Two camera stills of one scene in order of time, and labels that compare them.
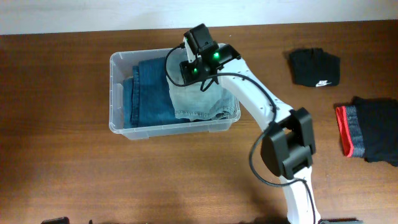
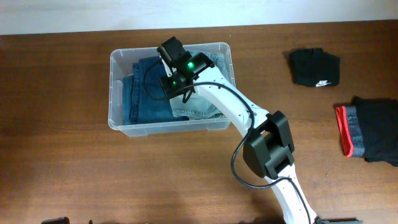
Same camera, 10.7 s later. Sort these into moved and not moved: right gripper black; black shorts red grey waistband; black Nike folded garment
Moved: right gripper black
Not moved: black shorts red grey waistband; black Nike folded garment
